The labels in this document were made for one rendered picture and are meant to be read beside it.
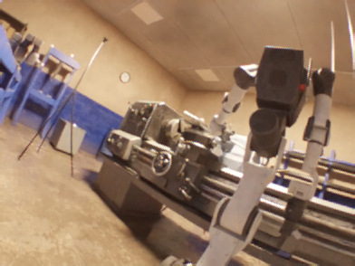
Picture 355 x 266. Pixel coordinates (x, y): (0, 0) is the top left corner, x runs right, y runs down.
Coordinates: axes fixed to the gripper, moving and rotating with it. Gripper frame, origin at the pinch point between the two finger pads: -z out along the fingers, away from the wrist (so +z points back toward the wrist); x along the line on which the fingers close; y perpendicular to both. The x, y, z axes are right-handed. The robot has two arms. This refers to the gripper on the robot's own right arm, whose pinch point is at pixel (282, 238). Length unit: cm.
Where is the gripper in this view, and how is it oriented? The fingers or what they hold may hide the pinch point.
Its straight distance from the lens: 94.2
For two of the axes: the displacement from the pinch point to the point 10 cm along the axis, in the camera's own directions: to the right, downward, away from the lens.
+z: 3.5, -9.4, 0.7
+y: -7.6, -2.3, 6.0
